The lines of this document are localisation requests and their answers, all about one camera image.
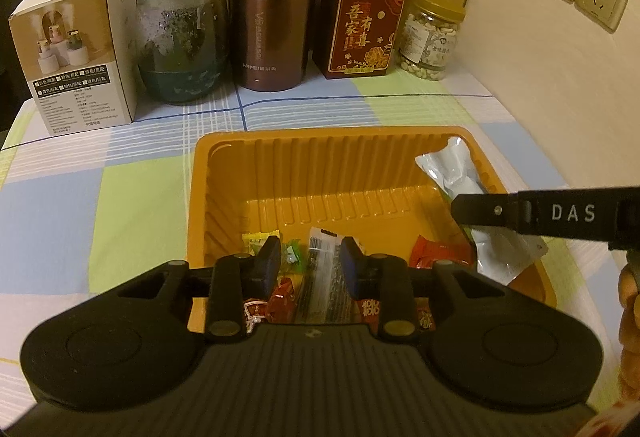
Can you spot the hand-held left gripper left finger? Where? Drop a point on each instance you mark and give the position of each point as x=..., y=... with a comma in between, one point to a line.
x=269, y=269

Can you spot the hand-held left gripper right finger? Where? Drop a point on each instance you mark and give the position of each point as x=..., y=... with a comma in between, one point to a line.
x=354, y=269

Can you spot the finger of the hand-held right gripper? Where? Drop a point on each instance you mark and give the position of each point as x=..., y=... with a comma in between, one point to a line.
x=490, y=211

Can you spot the yellow candy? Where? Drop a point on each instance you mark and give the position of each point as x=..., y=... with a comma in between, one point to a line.
x=252, y=243

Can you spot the crinkled red gold snack packet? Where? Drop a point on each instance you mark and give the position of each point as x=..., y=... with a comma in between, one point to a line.
x=280, y=299

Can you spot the grey clear snack packet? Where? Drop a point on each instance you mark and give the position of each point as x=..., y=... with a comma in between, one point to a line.
x=322, y=287

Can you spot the small red snack packet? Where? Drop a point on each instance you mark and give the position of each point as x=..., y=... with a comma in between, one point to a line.
x=254, y=312

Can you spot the long silver green snack packet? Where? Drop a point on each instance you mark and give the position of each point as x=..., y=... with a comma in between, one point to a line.
x=450, y=167

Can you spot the orange plastic tray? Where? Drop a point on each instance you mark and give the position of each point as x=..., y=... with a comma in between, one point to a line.
x=325, y=177

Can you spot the person's right hand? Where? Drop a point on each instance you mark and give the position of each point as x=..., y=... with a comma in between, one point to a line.
x=631, y=332

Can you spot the clear plastic nut jar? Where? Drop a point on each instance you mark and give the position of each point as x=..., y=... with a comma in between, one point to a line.
x=430, y=42

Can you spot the red white cloth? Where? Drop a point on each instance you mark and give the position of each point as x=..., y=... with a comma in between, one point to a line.
x=620, y=422

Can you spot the red gold gift box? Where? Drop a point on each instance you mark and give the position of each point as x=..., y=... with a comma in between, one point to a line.
x=365, y=27

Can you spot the green glass jar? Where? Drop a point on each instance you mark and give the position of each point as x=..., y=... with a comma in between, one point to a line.
x=180, y=42

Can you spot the brown metal thermos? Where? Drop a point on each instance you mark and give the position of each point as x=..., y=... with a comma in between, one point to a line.
x=272, y=17

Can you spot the white cardboard product box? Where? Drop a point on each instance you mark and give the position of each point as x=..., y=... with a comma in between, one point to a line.
x=75, y=67

